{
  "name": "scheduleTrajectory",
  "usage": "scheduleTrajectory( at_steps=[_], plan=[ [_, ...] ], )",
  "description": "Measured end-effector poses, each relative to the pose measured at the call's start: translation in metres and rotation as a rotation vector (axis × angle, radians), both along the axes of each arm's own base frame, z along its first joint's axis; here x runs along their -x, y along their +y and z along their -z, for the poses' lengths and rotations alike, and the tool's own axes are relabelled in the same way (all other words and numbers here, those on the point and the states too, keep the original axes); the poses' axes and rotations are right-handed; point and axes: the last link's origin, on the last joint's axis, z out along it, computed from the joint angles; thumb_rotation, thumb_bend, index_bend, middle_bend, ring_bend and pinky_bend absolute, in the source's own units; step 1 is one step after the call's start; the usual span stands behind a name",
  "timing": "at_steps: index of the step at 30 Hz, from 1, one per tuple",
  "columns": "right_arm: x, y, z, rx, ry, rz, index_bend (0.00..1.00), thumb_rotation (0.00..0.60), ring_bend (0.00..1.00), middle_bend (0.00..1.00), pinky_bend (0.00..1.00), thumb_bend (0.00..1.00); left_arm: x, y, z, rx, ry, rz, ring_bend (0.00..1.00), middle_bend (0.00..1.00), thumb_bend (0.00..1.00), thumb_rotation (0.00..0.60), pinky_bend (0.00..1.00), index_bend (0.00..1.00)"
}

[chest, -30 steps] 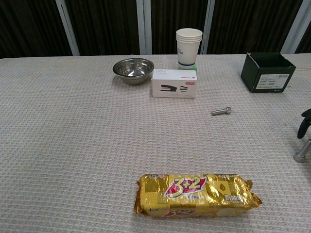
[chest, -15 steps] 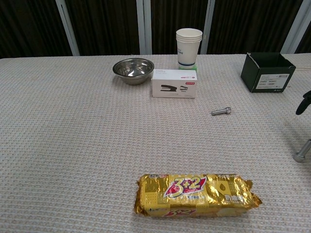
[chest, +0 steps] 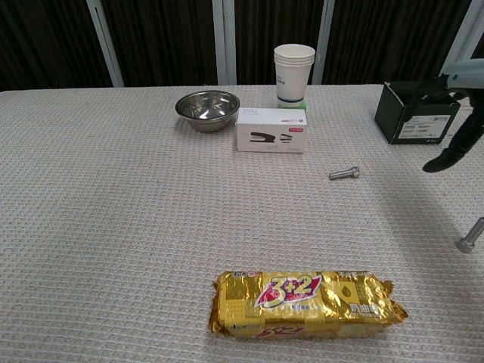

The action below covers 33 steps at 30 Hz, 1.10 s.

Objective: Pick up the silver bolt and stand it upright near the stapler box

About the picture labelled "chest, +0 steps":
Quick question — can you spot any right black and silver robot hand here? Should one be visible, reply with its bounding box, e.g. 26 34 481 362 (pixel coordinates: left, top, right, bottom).
415 57 484 174

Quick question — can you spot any open black cardboard box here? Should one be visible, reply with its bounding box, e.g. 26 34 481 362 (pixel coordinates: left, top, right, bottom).
374 81 461 145

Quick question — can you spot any green square block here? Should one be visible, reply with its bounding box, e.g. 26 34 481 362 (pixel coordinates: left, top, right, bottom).
278 97 308 111

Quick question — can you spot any white paper cup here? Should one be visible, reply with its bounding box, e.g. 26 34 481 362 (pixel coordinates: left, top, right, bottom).
274 44 316 58
275 62 314 103

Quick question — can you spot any white stapler box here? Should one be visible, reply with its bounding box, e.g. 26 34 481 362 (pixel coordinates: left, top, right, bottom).
236 107 308 154

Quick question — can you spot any stainless steel bowl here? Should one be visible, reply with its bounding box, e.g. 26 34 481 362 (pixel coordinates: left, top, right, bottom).
175 90 241 134

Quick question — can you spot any gold biscuit packet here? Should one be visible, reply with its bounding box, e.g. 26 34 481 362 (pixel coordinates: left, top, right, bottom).
209 270 409 340

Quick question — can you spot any black pleated curtain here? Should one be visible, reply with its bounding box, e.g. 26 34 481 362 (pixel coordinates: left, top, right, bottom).
0 0 484 92

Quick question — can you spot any beige woven tablecloth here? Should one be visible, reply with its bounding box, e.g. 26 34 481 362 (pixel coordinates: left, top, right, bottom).
0 82 484 363

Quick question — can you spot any grey metal frame post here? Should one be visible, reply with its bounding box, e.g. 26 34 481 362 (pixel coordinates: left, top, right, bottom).
85 0 126 88
435 0 484 85
211 0 237 86
311 0 336 85

